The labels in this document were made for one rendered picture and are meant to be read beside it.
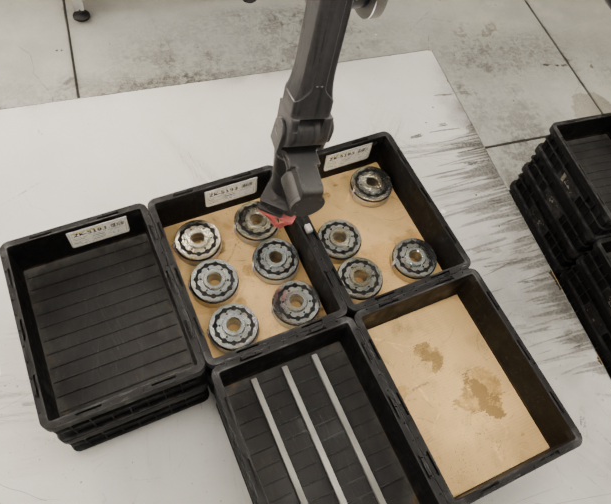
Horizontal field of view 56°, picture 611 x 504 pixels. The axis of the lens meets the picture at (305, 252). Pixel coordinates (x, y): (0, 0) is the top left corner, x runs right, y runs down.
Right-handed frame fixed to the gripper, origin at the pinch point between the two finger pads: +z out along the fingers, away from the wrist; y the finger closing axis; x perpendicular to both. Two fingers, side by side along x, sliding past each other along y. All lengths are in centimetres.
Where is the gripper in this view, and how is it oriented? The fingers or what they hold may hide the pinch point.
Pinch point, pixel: (284, 211)
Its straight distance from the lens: 110.6
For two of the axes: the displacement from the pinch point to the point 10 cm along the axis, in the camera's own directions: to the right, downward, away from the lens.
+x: -9.2, -3.8, 1.0
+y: 3.8, -8.0, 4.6
